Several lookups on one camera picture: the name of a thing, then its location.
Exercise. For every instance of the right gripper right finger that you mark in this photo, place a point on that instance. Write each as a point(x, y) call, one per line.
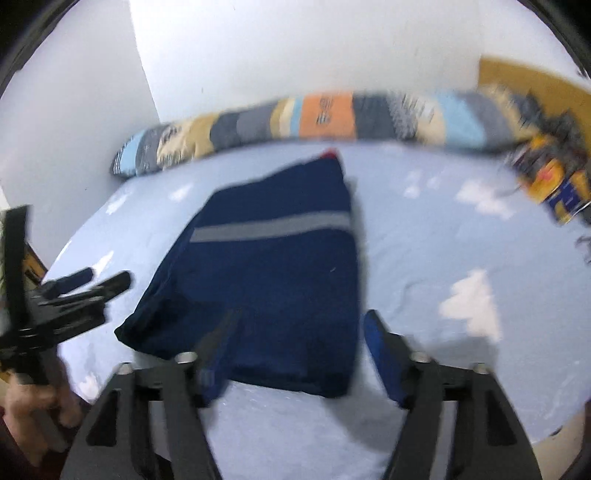
point(488, 439)

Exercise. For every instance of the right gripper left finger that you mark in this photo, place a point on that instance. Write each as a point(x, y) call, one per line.
point(146, 422)

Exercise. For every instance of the navy blue work shirt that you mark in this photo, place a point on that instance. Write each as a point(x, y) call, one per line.
point(282, 252)

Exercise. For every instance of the person's left hand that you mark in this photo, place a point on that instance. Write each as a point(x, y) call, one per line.
point(23, 400)

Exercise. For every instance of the colourful yellow blue cloth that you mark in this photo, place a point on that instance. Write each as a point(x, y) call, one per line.
point(553, 167)

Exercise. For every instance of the patchwork patterned long pillow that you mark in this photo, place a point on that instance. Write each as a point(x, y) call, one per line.
point(491, 118)

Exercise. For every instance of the wooden headboard panel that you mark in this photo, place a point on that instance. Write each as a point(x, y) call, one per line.
point(555, 93)

